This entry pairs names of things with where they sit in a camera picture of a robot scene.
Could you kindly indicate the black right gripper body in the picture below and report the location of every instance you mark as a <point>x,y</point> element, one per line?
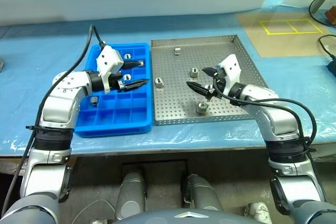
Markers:
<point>220,90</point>

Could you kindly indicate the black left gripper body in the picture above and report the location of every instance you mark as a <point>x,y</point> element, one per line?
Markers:
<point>115,82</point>

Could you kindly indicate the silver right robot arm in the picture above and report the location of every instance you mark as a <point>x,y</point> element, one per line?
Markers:
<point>275,113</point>

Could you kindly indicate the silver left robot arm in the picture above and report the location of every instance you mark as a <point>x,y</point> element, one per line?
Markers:
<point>57,98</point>

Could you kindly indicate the perforated steel tray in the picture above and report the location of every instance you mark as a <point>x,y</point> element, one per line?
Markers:
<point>178,98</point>

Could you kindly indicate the blue plastic compartment tray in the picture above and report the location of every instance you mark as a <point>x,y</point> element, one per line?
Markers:
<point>123,113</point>

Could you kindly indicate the blue plastic table cover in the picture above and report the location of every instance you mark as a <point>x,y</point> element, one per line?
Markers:
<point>183,140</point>

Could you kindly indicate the brown mat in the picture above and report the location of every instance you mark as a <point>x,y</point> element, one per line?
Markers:
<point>288,45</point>

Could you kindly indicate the yellow tape rectangle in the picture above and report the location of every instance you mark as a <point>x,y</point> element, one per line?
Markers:
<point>294,33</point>

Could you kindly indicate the dark grey rounded shape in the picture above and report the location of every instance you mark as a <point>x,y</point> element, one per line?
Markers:
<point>200,195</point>
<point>131,195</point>

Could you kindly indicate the black box device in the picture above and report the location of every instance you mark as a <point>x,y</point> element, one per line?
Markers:
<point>332,66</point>

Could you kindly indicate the grey metal object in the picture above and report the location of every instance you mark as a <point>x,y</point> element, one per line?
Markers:
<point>1,65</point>

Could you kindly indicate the white crumpled object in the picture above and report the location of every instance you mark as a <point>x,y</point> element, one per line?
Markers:
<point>258,212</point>

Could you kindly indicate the grey robot torso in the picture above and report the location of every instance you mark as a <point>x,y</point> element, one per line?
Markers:
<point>183,217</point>

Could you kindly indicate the reddish brown object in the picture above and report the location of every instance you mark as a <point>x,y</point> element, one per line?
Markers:
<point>331,16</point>

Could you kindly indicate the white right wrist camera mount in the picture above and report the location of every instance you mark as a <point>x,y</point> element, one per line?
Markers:
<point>231,69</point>

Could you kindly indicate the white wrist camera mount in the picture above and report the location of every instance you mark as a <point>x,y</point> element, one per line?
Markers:
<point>231,69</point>
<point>107,60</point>

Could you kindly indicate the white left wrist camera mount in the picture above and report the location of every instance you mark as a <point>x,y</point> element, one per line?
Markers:
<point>107,60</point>

